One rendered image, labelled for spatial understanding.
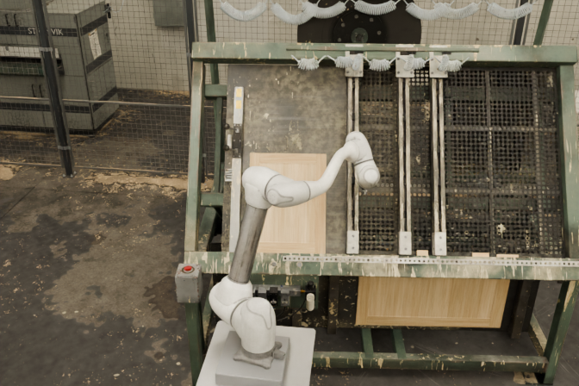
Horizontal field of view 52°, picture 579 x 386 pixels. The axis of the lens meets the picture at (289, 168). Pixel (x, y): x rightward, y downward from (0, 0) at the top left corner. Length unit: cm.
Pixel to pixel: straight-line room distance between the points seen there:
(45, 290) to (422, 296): 275
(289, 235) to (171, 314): 136
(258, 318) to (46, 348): 201
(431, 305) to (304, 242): 95
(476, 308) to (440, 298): 23
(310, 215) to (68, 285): 220
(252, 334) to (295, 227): 85
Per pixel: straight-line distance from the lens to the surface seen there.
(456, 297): 383
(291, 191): 254
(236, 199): 336
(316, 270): 331
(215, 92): 357
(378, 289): 371
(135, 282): 473
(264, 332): 271
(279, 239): 335
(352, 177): 334
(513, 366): 398
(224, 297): 282
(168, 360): 405
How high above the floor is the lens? 280
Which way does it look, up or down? 27 degrees down
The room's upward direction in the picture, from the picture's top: straight up
